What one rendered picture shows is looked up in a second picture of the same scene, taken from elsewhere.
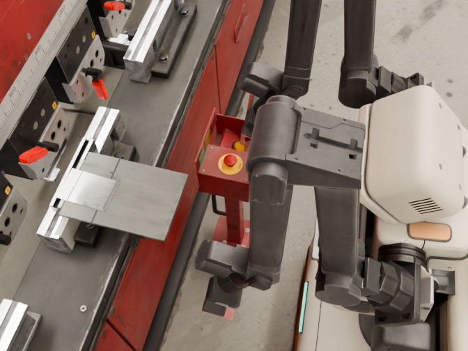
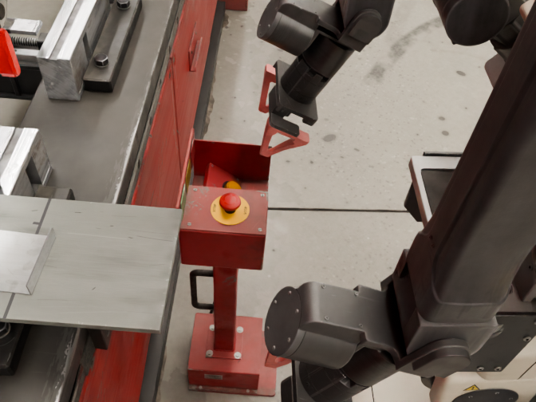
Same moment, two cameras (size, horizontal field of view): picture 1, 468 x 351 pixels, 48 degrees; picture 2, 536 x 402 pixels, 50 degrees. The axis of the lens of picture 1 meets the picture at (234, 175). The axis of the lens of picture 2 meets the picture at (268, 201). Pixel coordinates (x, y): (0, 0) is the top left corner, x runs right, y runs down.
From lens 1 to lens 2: 0.54 m
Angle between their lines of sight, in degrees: 15
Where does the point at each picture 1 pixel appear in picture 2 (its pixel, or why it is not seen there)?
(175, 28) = (113, 25)
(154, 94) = (92, 114)
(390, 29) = (360, 69)
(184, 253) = (150, 380)
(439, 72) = (427, 109)
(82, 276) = not seen: outside the picture
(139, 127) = (75, 163)
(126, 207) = (73, 279)
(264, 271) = (462, 323)
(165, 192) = (146, 243)
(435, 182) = not seen: outside the picture
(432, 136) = not seen: outside the picture
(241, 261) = (377, 320)
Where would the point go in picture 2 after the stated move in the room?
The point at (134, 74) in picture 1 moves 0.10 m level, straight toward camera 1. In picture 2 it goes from (57, 87) to (74, 120)
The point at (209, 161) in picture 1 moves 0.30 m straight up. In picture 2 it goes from (196, 210) to (190, 80)
